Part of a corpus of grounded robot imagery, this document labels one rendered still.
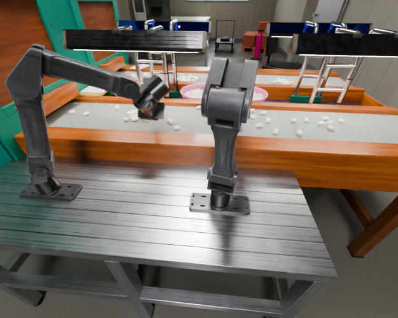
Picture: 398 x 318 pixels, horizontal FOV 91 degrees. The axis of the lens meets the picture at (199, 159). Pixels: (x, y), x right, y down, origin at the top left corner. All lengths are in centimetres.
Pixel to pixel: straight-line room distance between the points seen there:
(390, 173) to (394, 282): 77
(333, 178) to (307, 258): 43
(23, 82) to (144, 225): 48
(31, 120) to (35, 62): 16
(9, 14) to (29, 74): 61
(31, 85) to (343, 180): 110
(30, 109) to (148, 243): 48
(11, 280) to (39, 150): 63
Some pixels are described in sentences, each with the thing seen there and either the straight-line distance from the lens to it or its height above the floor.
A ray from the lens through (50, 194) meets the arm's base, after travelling 85.
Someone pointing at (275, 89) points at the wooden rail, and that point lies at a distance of 150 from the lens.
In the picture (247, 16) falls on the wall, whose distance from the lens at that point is 917.
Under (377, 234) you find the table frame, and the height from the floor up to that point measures 25.
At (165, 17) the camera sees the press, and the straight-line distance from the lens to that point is 600.
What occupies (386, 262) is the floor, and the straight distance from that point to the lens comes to 173.
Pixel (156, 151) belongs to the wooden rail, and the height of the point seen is 73.
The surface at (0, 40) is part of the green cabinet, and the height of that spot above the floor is 109.
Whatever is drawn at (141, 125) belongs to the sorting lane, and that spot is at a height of 74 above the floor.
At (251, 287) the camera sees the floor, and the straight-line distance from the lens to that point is 130.
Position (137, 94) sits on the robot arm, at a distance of 67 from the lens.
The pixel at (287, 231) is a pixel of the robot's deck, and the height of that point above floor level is 67.
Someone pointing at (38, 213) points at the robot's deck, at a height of 67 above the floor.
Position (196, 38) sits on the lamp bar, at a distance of 94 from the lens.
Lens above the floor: 120
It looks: 39 degrees down
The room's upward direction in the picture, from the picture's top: straight up
